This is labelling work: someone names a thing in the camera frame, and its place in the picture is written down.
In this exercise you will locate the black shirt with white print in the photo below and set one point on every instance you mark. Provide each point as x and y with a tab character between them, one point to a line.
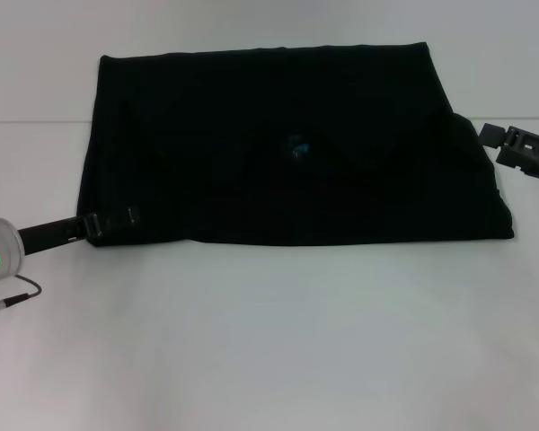
296	179

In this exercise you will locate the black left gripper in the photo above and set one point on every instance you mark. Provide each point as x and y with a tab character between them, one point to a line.
49	235

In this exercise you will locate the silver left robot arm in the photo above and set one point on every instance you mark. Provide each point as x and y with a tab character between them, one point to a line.
0	242

